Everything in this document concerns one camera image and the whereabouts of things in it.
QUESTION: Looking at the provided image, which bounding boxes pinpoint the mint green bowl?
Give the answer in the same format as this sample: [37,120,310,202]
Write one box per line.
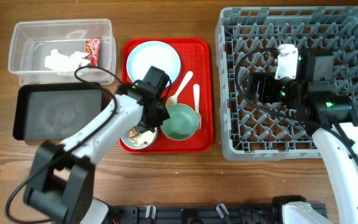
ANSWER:
[160,103,198,141]

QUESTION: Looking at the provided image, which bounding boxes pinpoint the light blue bowl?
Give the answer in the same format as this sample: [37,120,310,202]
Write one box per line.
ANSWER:
[121,128,158,150]

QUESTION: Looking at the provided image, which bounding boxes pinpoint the rice and food scraps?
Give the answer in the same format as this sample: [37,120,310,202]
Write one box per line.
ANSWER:
[127,128,155,147]

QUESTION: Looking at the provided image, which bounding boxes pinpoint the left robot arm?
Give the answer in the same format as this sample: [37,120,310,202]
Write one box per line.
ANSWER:
[23,81,169,223]

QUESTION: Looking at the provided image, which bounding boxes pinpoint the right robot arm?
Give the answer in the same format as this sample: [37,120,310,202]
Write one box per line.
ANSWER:
[234,48,358,223]

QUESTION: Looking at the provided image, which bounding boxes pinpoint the grey dishwasher rack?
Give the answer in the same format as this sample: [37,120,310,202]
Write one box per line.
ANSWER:
[215,6,358,161]

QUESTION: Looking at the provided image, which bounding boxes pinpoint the black waste tray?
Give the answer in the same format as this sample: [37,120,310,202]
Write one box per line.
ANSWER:
[12,83,103,141]

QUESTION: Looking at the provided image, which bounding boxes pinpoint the white plastic spoon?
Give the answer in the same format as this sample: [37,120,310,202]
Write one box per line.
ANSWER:
[165,71,194,108]

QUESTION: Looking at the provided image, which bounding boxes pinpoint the white plastic fork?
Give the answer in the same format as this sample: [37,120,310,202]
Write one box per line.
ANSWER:
[193,84,202,129]

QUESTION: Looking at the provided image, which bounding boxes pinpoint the light blue plate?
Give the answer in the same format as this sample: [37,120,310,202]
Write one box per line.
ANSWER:
[126,41,181,82]

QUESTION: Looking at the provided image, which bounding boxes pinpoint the red serving tray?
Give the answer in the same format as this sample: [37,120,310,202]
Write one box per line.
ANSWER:
[119,38,214,154]

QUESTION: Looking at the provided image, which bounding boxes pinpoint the clear plastic bin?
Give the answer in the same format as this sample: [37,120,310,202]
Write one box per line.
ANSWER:
[8,19,116,86]

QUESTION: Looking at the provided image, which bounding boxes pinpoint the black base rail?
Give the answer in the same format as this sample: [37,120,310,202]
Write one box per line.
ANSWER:
[108,203,279,224]

